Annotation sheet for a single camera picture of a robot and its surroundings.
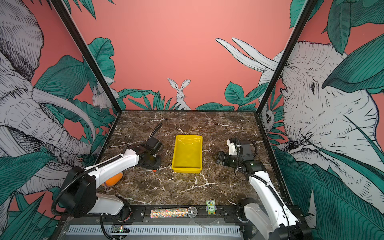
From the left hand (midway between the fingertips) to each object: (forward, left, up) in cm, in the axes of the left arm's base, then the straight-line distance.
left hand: (158, 162), depth 86 cm
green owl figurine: (-23, -29, -5) cm, 37 cm away
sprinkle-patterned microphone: (-26, -19, -2) cm, 32 cm away
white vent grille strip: (-31, +26, -6) cm, 41 cm away
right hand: (-1, -34, +9) cm, 35 cm away
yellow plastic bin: (+7, -17, -6) cm, 19 cm away
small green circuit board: (-31, +15, -6) cm, 35 cm away
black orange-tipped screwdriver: (-4, +2, -3) cm, 5 cm away
